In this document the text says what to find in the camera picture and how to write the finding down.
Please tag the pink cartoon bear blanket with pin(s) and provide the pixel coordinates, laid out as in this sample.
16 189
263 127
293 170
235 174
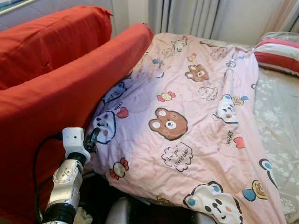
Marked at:
187 116

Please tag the silver robot left leg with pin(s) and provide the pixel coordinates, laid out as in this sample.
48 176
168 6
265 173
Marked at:
121 212

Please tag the grey floral bed sheet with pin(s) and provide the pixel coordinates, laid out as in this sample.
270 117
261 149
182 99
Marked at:
280 121

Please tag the red sofa cushion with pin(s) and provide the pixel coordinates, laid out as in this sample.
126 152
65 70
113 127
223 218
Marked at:
46 42

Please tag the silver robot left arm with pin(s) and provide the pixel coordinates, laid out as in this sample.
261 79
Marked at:
65 186

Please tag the striped superhero bolster pillow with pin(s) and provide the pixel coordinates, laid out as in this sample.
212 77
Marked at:
280 53

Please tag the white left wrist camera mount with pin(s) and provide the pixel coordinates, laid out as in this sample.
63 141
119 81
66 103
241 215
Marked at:
74 140

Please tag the cream fluffy cloth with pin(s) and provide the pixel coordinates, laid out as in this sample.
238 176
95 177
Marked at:
83 217

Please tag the white framed window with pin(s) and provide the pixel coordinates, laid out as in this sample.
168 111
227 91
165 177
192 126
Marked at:
9 3

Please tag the grey pleated curtain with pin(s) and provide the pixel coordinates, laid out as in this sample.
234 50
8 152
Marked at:
187 18
289 14

